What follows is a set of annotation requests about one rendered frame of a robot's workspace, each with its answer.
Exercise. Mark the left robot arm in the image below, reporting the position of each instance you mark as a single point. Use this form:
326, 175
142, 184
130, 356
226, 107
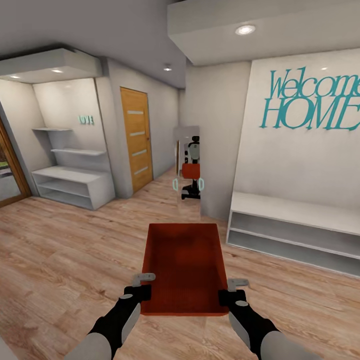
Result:
110, 332

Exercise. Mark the standing mirror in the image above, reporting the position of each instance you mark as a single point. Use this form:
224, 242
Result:
188, 182

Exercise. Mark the door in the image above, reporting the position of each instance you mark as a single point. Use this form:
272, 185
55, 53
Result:
136, 120
13, 184

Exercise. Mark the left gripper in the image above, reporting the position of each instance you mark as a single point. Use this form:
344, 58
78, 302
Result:
145, 291

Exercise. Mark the storage box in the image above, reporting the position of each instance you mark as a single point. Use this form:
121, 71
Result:
187, 261

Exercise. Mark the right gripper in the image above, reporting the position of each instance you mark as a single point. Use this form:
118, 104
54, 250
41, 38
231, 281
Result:
224, 296

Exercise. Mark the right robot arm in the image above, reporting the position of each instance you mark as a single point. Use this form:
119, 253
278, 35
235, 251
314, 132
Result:
258, 333

